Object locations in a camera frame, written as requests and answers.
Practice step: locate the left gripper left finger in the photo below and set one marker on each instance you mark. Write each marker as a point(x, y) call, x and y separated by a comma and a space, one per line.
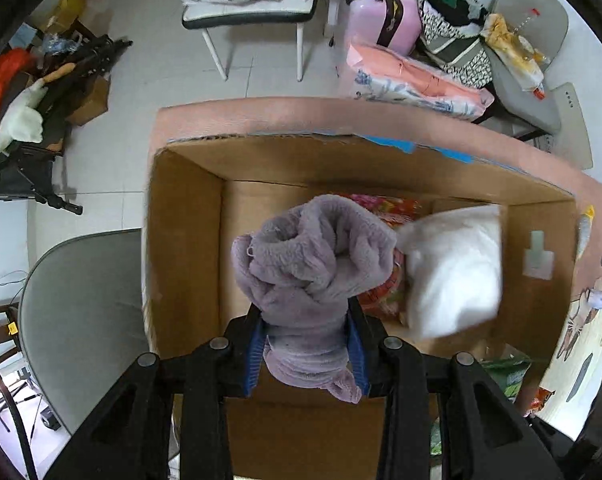
point(226, 367)

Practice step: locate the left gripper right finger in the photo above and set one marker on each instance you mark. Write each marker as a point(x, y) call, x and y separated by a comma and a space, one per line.
point(386, 367)

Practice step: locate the green snack package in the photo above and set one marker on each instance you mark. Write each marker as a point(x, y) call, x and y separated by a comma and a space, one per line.
point(508, 371)

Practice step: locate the white plastic bag package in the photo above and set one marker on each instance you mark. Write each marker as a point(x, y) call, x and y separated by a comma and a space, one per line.
point(453, 265)

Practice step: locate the purple fuzzy cloth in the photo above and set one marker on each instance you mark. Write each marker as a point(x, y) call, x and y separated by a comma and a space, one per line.
point(300, 269)

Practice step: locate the yellow rhinestone plush slipper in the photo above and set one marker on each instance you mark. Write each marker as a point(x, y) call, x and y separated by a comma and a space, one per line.
point(584, 230)

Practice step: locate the grey chair near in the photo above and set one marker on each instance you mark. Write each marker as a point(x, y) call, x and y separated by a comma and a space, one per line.
point(80, 320)

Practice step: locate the grey chair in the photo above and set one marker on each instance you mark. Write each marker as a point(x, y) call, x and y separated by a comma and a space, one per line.
point(80, 320)
point(547, 33)

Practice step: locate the blue white tissue pack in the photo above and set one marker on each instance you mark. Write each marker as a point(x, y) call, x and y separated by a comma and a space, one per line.
point(594, 299)

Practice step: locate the black tripod stand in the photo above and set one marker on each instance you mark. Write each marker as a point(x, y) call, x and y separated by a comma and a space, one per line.
point(26, 167)

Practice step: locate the white flat board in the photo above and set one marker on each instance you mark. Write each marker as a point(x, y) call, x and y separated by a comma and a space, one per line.
point(572, 142)

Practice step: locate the small cardboard box floor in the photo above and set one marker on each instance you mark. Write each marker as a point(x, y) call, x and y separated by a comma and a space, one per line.
point(93, 103)

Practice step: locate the pink bedding package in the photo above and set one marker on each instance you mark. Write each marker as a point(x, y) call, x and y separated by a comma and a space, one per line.
point(373, 73)

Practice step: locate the white goose plush toy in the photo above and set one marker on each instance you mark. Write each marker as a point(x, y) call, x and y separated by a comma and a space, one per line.
point(22, 122)

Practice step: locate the yellow plastic bag on chair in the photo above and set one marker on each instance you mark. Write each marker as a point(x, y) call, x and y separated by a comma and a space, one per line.
point(524, 62)

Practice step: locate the black white patterned bag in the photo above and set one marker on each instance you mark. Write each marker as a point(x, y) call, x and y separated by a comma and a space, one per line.
point(450, 35)

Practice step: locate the white chair with cushion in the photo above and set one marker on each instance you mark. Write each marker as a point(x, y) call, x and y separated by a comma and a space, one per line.
point(204, 16)

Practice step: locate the pink suitcase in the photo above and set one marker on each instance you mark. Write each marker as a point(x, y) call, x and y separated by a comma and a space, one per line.
point(392, 24)

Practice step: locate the grey chair far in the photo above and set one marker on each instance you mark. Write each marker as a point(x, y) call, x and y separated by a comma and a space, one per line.
point(547, 33)

